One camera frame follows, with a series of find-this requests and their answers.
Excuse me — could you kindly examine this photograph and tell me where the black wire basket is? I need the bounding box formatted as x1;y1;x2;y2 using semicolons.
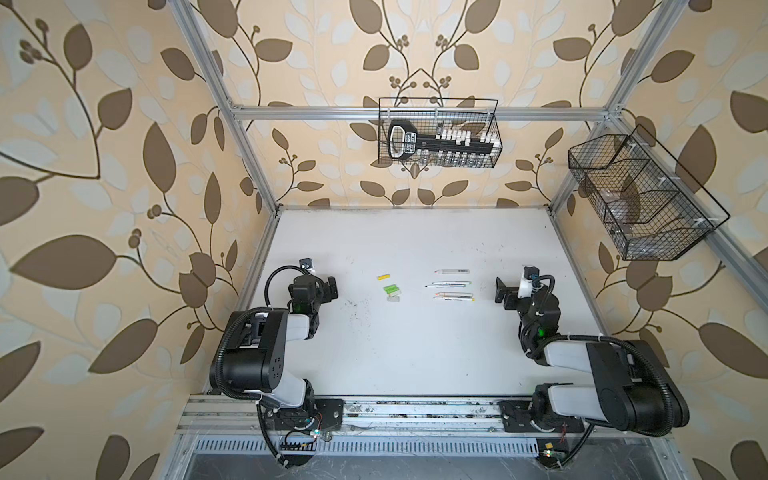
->
568;124;731;261
377;95;503;170

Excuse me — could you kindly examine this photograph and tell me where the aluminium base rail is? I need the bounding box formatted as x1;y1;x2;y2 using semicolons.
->
176;395;582;438

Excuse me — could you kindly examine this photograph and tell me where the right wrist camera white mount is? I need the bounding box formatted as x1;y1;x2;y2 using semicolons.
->
517;266;541;299

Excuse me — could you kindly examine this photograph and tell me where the back black wire basket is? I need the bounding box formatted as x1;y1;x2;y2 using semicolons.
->
377;95;503;170

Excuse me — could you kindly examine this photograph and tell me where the aluminium frame right post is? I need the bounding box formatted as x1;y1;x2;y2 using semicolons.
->
548;0;688;215

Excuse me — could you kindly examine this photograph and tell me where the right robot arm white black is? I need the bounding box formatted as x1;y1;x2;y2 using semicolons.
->
494;267;690;437

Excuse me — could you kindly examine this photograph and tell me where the black tool in basket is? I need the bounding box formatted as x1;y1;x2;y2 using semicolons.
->
383;120;503;160

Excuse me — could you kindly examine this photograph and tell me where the aluminium frame post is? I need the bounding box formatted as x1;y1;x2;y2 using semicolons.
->
170;1;279;217
548;0;688;215

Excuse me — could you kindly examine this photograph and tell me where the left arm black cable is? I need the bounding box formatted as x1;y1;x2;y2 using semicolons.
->
214;263;313;402

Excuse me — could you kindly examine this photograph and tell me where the right black wire basket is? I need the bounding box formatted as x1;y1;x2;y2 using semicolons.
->
568;124;731;261

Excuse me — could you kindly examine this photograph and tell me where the aluminium frame left post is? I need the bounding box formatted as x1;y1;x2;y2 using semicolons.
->
170;1;279;217

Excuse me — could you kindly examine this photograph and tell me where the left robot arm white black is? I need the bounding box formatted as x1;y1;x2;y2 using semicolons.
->
209;271;344;431

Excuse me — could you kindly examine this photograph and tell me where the aluminium frame back bar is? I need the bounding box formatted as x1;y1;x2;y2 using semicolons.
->
230;105;610;122

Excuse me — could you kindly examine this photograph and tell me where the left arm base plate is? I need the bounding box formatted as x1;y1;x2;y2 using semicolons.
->
271;398;345;431

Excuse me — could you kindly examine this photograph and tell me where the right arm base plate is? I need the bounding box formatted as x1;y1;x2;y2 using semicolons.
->
498;400;585;435

